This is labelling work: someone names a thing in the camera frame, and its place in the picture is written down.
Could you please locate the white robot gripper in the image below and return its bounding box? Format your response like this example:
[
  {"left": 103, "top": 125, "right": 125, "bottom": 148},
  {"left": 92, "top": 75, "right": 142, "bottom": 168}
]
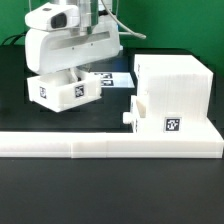
[{"left": 25, "top": 23, "right": 120, "bottom": 83}]

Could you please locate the white drawer box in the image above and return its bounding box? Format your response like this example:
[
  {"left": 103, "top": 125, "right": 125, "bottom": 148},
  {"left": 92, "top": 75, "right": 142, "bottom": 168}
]
[{"left": 27, "top": 70, "right": 101, "bottom": 112}]

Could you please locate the white drawer with knob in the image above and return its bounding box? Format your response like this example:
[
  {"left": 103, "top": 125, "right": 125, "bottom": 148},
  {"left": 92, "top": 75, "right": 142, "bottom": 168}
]
[{"left": 123, "top": 95, "right": 146, "bottom": 133}]

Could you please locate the white drawer cabinet housing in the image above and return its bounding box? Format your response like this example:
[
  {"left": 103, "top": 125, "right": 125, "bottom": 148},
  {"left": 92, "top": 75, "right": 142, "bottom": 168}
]
[{"left": 134, "top": 54, "right": 213, "bottom": 133}]

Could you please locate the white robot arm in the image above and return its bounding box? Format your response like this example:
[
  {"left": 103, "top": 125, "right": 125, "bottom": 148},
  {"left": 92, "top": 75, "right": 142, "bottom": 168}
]
[{"left": 25, "top": 0, "right": 120, "bottom": 75}]

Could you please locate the white marker sheet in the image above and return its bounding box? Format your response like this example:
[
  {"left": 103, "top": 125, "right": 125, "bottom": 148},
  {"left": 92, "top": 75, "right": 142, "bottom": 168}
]
[{"left": 94, "top": 72, "right": 135, "bottom": 88}]

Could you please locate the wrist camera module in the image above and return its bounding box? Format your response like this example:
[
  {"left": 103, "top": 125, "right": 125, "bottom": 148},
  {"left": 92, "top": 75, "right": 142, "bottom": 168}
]
[{"left": 25, "top": 3, "right": 80, "bottom": 31}]

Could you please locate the black cable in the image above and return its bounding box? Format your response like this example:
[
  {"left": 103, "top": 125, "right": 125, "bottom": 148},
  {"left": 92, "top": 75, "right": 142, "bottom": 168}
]
[{"left": 99, "top": 0, "right": 148, "bottom": 40}]

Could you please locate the white L-shaped base frame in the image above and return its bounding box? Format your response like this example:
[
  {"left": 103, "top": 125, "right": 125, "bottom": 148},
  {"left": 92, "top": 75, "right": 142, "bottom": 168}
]
[{"left": 0, "top": 122, "right": 224, "bottom": 158}]

